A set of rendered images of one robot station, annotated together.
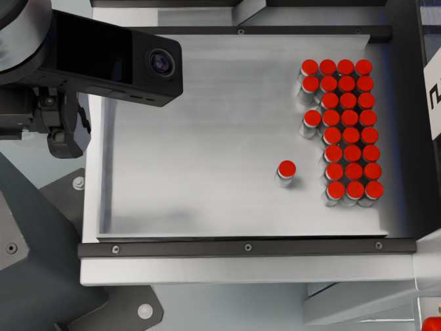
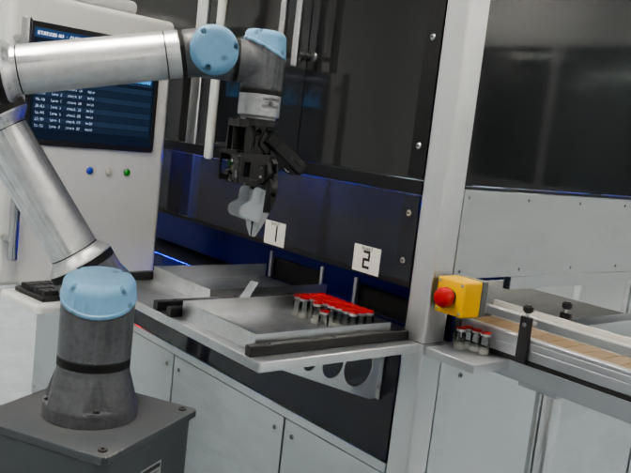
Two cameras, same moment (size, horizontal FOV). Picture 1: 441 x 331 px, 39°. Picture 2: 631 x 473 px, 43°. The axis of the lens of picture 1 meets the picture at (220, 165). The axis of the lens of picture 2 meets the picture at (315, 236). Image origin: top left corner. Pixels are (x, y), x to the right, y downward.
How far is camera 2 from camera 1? 1.42 m
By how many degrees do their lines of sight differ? 69
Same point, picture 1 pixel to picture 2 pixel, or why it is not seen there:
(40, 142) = (251, 208)
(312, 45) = (287, 305)
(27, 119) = (268, 160)
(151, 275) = (294, 357)
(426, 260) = (415, 320)
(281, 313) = not seen: outside the picture
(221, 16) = not seen: hidden behind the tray
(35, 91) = (266, 153)
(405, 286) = (417, 362)
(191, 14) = not seen: hidden behind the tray
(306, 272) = (369, 347)
